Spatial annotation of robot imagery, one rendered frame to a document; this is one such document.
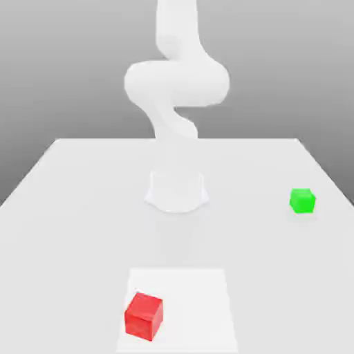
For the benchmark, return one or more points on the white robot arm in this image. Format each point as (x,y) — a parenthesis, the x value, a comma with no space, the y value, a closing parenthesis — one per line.
(177,83)

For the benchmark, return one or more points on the small red cube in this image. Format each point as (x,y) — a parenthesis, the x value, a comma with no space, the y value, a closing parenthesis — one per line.
(142,316)

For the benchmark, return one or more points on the small green cube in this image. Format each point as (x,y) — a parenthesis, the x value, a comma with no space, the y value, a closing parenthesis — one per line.
(302,201)

